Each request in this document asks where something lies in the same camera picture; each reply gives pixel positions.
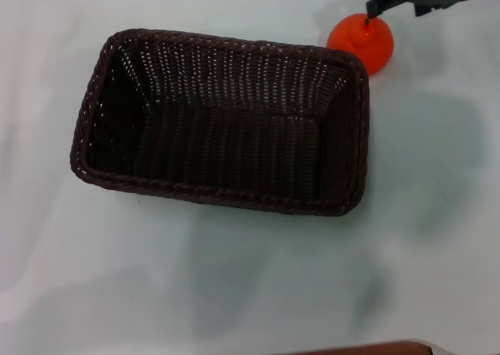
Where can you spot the black woven rectangular basket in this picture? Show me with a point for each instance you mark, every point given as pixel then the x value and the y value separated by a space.
pixel 230 144

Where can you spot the orange fruit with stem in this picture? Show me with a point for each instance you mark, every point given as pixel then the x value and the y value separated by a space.
pixel 371 46

